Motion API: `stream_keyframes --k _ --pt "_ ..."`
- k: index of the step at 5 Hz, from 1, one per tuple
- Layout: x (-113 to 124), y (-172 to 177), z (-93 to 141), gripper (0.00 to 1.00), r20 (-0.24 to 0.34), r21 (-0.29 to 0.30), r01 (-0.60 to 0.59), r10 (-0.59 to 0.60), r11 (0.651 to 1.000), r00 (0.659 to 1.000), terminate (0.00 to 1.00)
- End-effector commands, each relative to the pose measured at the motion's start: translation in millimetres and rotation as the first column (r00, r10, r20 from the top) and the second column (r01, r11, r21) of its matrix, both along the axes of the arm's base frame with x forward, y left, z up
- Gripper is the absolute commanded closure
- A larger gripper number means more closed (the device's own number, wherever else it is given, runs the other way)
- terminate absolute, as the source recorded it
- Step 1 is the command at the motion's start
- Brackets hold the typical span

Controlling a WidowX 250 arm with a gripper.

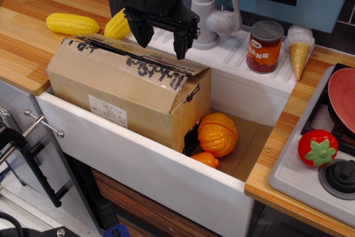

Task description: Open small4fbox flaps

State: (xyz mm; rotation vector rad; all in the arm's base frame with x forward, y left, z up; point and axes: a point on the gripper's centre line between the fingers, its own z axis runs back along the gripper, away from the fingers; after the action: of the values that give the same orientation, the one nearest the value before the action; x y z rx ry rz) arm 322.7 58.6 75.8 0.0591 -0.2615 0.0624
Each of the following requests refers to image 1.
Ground yellow toy corn left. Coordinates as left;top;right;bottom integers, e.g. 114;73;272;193
46;13;100;35

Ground small orange toy fruit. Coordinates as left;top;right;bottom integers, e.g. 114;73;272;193
190;152;219;169

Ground pink plate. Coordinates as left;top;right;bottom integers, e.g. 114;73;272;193
328;68;354;133

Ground yellow toy corn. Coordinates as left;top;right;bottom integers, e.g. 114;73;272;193
46;13;100;35
104;8;130;39

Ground black metal clamp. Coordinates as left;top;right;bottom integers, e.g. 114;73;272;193
1;109;69;208

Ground brown cardboard box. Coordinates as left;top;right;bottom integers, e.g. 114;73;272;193
47;34;211;154

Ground grey toy faucet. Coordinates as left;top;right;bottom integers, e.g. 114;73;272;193
191;0;242;50

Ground yellow toy corn right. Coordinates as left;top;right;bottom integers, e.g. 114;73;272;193
104;8;130;39

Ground red beans toy can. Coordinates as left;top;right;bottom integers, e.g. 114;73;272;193
246;21;284;74

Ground toy stove top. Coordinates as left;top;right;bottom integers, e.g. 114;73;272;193
268;63;354;226

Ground white toy sink basin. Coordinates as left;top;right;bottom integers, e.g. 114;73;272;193
35;27;316;237

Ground large orange toy pumpkin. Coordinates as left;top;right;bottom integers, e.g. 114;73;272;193
197;113;239;158

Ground black stove knob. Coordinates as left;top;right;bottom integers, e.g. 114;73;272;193
318;159;354;200

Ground red toy tomato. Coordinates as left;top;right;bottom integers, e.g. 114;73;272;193
298;129;339;168

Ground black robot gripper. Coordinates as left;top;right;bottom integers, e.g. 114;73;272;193
120;0;199;60

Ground toy ice cream cone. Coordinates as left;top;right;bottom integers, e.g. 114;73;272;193
285;25;315;80

